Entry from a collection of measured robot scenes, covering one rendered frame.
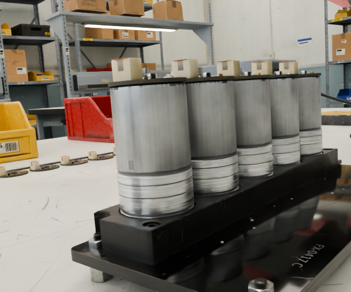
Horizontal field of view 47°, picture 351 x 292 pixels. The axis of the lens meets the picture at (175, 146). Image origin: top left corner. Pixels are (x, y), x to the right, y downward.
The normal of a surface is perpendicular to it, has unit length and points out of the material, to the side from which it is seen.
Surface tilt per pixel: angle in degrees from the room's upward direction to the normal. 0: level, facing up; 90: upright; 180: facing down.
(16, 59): 88
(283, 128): 90
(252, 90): 90
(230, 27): 90
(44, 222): 0
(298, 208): 0
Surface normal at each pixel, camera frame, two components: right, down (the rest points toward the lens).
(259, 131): 0.38, 0.10
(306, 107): 0.13, 0.12
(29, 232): -0.07, -0.99
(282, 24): -0.75, 0.14
